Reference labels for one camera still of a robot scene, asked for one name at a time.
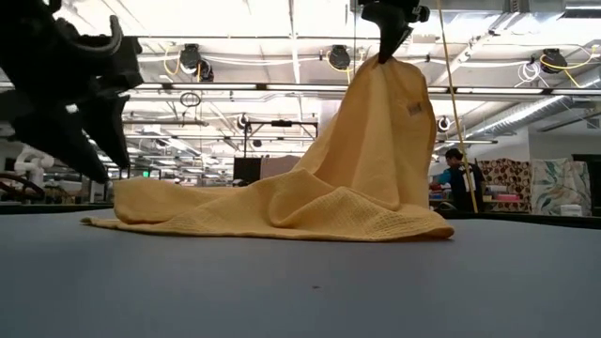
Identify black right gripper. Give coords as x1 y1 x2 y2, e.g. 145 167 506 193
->
359 0 431 65

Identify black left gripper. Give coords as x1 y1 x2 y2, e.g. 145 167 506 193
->
0 0 145 184

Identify yellow waffle towel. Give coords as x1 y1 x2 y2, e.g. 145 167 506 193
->
80 54 455 243

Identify dark hoop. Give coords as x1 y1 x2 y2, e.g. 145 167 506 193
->
0 172 47 203

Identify white column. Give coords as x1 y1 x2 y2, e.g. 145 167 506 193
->
318 99 351 142

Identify person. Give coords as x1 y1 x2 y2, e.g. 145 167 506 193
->
429 147 485 213

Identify small black monitor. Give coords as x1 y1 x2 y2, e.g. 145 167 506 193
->
233 157 263 186

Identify pink curtain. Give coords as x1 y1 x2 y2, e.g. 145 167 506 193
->
260 154 302 180

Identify brown circle patterned fabric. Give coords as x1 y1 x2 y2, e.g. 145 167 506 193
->
477 158 532 213

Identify pale floral fabric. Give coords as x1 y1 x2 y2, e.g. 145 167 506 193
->
530 157 593 217

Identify black cabinet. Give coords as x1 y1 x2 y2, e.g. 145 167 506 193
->
571 153 601 217

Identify black ceiling cable reel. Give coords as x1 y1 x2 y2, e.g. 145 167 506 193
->
327 44 352 71
539 48 569 75
179 43 216 84

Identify black hanging cable loop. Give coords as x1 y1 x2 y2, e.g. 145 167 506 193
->
179 91 203 108

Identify yellow hanging cable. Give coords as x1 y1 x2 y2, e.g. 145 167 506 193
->
435 0 480 215

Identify black stand frame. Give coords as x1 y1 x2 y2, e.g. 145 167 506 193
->
241 119 320 161

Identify silver air duct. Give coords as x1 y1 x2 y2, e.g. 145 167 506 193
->
469 77 601 138

